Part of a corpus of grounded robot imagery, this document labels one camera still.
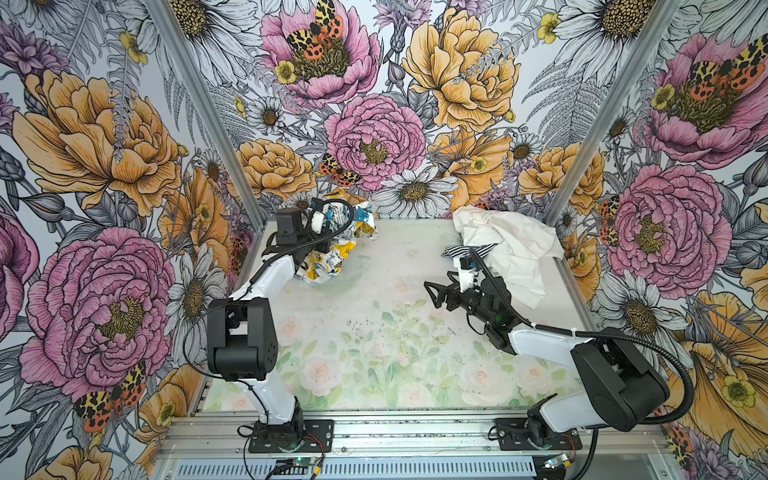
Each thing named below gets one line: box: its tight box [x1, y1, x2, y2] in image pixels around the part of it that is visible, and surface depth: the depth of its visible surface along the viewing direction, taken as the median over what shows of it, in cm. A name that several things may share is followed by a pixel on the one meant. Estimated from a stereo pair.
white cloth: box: [453, 205, 565, 309], surface depth 107 cm
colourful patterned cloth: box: [294, 189, 378, 285], surface depth 92 cm
